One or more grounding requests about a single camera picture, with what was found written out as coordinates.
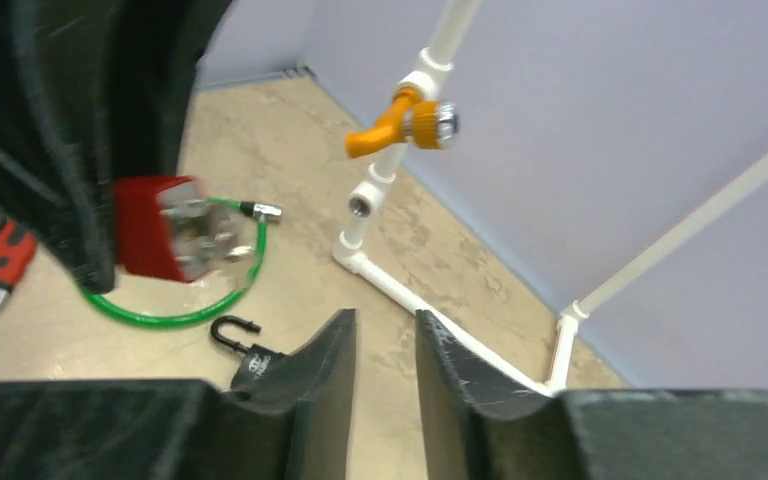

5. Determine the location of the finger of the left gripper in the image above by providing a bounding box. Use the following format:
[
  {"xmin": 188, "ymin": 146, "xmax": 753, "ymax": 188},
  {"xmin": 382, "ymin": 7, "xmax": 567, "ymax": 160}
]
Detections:
[{"xmin": 0, "ymin": 1, "xmax": 229, "ymax": 294}]

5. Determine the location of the black padlock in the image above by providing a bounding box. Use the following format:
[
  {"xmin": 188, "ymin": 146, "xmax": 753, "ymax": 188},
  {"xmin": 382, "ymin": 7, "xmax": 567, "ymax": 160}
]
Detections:
[{"xmin": 209, "ymin": 315, "xmax": 287, "ymax": 390}]

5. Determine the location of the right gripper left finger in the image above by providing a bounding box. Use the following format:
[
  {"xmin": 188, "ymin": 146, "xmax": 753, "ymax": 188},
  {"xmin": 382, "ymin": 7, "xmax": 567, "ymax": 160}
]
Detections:
[{"xmin": 0, "ymin": 309, "xmax": 357, "ymax": 479}]

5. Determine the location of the white PVC pipe frame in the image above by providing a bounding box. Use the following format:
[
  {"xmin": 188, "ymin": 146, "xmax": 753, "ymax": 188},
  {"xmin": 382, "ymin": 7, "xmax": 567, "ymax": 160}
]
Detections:
[{"xmin": 311, "ymin": 1, "xmax": 768, "ymax": 392}]

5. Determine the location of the green cable lock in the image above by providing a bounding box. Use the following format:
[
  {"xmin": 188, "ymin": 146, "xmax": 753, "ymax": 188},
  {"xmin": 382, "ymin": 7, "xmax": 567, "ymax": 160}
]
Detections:
[{"xmin": 79, "ymin": 197, "xmax": 283, "ymax": 329}]

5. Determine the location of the orange tap valve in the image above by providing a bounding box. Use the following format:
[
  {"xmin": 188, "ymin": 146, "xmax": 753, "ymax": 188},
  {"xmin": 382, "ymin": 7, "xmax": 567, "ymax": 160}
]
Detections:
[{"xmin": 344, "ymin": 87, "xmax": 461, "ymax": 158}]

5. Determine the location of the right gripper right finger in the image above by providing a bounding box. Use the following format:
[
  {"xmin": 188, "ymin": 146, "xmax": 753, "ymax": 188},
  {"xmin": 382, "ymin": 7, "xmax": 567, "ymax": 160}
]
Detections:
[{"xmin": 415, "ymin": 310, "xmax": 768, "ymax": 479}]

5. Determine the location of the red cable lock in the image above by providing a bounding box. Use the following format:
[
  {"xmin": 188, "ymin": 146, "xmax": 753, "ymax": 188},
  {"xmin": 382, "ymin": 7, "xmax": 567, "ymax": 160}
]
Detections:
[{"xmin": 114, "ymin": 176, "xmax": 257, "ymax": 289}]

